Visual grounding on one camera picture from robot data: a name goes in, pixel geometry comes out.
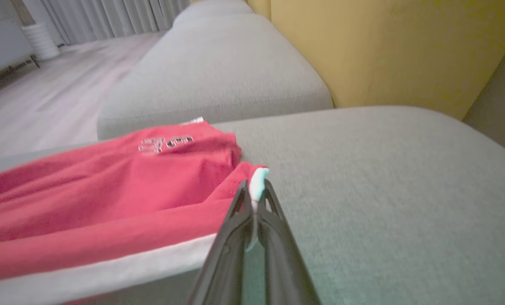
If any white ribbed cylinder basket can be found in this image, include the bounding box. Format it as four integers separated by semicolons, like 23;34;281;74
22;22;61;61

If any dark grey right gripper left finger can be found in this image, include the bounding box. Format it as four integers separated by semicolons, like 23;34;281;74
188;180;255;305

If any red and white jersey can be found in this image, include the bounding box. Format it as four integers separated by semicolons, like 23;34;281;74
0;116;270;305

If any grey pleated curtain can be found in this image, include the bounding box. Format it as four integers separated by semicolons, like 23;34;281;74
22;0;190;46

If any large grey sofa seat cushion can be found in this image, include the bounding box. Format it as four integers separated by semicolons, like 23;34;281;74
0;106;505;305

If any white cabinet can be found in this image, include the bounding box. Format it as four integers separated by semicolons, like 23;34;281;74
0;16;40;83

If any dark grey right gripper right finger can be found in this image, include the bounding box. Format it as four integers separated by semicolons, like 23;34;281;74
257;178;322;305

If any yellow sofa back cushion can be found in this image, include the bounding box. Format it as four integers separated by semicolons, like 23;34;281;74
247;0;505;121

